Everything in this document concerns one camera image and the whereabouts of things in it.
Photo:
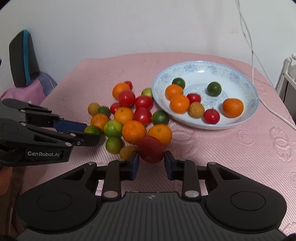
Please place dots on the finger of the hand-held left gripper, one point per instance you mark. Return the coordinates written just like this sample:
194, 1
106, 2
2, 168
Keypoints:
87, 140
69, 126

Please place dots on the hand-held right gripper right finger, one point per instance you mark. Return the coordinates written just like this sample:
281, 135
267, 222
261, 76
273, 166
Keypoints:
168, 166

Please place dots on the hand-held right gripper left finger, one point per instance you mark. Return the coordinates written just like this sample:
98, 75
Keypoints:
135, 169

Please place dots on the green lime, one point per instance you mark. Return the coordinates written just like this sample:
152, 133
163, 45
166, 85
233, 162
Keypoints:
112, 128
214, 88
160, 117
104, 110
178, 82
92, 129
114, 144

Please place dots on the red tomato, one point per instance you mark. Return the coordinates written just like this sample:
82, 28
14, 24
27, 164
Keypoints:
150, 149
126, 97
143, 102
142, 115

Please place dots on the brown longan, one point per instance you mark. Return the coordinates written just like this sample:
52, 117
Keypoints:
93, 109
126, 151
196, 109

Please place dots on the orange mandarin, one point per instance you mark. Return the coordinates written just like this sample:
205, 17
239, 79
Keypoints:
160, 133
119, 89
232, 107
179, 103
134, 132
124, 115
173, 90
99, 121

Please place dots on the small red crabapple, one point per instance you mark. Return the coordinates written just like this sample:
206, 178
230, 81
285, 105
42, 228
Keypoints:
193, 97
128, 84
211, 116
115, 107

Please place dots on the white blue patterned plate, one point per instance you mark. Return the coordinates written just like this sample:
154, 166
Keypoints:
231, 74

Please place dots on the pink plaid pillow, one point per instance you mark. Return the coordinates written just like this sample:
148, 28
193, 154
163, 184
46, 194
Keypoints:
39, 90

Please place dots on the yellow-green lime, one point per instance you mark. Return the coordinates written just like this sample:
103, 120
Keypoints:
146, 92

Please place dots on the white rack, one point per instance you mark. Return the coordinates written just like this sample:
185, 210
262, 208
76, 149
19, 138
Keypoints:
286, 74

